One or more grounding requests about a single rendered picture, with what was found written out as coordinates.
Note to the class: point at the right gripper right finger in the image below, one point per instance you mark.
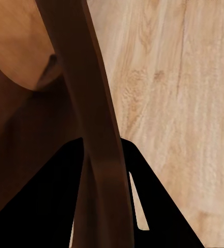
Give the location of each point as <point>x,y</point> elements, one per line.
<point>168,227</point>

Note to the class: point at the trash can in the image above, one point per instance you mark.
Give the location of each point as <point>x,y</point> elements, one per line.
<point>54,89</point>

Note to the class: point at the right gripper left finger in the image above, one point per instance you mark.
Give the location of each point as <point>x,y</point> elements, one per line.
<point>41,214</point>

